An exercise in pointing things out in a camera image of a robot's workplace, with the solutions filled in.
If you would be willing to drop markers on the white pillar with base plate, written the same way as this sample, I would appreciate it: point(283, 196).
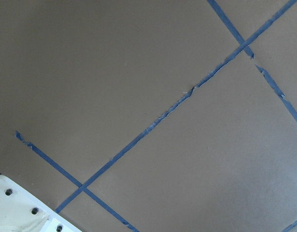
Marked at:
point(20, 211)

